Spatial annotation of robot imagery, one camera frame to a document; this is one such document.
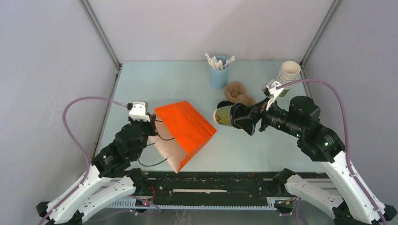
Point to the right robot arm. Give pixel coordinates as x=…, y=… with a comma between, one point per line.
x=354, y=205

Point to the stack of black lids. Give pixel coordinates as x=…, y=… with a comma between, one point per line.
x=224, y=104

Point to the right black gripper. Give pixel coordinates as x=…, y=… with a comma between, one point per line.
x=247, y=123

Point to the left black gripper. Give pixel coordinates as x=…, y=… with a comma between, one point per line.
x=152, y=123

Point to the white stir stick packets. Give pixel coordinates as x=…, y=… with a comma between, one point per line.
x=218, y=64

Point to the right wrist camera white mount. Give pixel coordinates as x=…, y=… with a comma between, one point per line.
x=272, y=91

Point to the black coffee lid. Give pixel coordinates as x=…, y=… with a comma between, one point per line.
x=237, y=111

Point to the brown pulp cup carrier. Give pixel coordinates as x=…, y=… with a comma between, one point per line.
x=236, y=92

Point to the orange paper bag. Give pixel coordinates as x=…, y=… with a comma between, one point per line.
x=182, y=133

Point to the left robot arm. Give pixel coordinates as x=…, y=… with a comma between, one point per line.
x=107, y=179

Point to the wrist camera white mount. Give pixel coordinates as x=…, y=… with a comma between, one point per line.
x=272, y=91
x=138, y=111

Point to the light blue holder cup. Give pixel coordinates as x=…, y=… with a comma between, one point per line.
x=218, y=78

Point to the green paper cup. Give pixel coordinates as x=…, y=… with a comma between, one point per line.
x=221, y=116

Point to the stack of paper cups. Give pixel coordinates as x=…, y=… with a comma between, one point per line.
x=289, y=72

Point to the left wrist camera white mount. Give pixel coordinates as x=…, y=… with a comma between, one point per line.
x=138, y=111

